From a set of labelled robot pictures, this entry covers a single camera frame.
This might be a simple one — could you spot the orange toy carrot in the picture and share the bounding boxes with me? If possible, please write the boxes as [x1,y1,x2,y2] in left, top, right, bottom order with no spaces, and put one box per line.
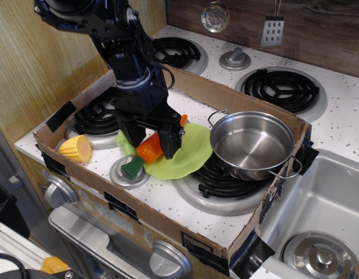
[120,114,188,179]

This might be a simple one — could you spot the stainless steel pot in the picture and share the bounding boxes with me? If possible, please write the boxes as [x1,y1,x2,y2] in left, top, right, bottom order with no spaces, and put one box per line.
[208,110,303,181]

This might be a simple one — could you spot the silver oven knob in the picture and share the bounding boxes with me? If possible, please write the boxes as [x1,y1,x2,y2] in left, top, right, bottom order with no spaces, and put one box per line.
[149,239,192,279]
[44,174,78,209]

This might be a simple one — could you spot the green toy broccoli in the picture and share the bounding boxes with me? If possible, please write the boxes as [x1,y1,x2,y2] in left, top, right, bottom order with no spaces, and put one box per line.
[114,130,137,156]

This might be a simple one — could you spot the black braided cable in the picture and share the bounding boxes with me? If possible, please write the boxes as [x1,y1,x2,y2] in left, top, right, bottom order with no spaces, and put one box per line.
[0,252,29,279]

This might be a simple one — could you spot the silver stove knob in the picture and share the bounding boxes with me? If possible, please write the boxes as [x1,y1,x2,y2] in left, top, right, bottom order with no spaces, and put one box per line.
[219,47,252,71]
[110,155,150,189]

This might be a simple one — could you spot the brown cardboard fence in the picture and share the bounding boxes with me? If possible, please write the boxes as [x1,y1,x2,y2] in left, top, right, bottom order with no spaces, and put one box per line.
[34,56,311,273]

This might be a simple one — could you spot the hanging silver strainer ladle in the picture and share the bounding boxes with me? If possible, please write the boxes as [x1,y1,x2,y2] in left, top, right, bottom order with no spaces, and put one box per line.
[200,1,230,33]

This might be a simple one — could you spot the silver stove top knob front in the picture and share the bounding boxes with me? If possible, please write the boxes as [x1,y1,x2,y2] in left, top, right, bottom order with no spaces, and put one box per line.
[110,155,150,189]

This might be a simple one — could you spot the back right black burner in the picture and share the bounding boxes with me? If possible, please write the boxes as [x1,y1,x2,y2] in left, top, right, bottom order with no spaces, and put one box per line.
[235,67,328,123]

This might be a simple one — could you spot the front right black burner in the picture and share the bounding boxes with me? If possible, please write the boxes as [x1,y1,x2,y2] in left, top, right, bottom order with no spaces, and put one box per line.
[173,155,272,216]

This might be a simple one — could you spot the silver stove top knob back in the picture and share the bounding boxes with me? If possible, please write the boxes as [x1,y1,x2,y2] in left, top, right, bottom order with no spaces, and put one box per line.
[219,47,252,71]

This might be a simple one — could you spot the silver sink basin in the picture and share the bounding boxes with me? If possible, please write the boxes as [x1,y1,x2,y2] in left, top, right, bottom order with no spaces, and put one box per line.
[229,148,359,279]

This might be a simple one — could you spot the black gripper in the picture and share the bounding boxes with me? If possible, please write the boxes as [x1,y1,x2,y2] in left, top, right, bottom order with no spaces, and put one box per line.
[110,68,182,159]

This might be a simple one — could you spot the back left black burner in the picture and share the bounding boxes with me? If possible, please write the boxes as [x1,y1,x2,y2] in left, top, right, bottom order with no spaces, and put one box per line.
[153,37,209,75]

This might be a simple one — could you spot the front left black burner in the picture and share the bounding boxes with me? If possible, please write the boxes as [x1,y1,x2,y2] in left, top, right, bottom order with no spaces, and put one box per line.
[64,88,120,150]

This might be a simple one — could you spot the silver oven knob left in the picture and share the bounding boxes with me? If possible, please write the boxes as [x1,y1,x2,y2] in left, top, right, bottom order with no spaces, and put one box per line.
[44,174,78,209]

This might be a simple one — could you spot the black burner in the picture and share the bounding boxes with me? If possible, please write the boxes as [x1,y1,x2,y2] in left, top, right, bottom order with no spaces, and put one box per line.
[153,37,209,75]
[64,88,120,150]
[173,155,272,216]
[235,67,328,123]

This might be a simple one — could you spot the light green plastic plate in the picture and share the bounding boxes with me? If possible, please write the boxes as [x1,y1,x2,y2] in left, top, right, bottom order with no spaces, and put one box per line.
[143,123,213,180]

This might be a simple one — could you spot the silver pot lid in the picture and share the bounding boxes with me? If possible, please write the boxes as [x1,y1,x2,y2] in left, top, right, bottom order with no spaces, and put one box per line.
[281,231,359,278]

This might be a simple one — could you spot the yellow toy corn cob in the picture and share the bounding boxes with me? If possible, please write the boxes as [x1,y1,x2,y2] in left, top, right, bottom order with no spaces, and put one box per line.
[58,135,92,162]

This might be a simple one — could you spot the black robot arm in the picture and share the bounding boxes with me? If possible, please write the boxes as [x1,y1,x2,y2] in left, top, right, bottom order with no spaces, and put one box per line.
[34,1,184,159]

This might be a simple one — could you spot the hanging silver slotted spatula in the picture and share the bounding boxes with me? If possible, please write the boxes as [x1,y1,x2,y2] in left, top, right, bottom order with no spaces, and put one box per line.
[261,1,285,47]

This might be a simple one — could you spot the orange object at bottom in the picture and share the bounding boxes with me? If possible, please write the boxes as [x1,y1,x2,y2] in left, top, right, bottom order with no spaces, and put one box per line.
[40,256,69,274]

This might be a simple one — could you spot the silver oven door handle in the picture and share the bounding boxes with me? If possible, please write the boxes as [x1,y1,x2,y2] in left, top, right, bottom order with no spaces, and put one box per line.
[49,206,154,278]

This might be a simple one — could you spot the silver oven knob right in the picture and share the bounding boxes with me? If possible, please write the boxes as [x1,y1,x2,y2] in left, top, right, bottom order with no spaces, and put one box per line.
[149,239,192,279]

